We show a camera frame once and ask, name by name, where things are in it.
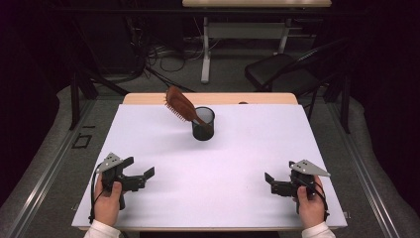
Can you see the white table mat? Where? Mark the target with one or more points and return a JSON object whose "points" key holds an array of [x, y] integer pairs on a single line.
{"points": [[211, 185]]}

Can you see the person's right hand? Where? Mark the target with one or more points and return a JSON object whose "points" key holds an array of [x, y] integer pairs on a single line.
{"points": [[310, 208]]}

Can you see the aluminium floor rail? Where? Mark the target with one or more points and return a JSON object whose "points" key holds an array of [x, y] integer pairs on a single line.
{"points": [[52, 165], [365, 175]]}

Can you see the black mesh pen cup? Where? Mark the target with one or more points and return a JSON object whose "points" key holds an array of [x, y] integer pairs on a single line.
{"points": [[202, 132]]}

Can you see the person's left hand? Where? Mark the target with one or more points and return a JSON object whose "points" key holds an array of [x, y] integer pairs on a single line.
{"points": [[107, 205]]}

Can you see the white metal-legged desk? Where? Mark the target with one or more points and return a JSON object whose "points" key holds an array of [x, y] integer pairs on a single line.
{"points": [[244, 30]]}

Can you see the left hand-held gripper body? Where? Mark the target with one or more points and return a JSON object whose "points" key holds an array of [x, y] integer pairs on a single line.
{"points": [[110, 163]]}

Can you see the black folding chair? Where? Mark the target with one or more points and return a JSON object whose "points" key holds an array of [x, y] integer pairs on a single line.
{"points": [[280, 71]]}

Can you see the brown wooden hairbrush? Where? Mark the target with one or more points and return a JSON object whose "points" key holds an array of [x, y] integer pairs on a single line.
{"points": [[181, 105]]}

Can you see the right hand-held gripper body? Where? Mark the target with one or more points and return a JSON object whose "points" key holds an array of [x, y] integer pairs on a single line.
{"points": [[308, 168]]}

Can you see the black metal stand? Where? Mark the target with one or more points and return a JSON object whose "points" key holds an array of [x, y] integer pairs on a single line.
{"points": [[345, 105], [74, 99]]}

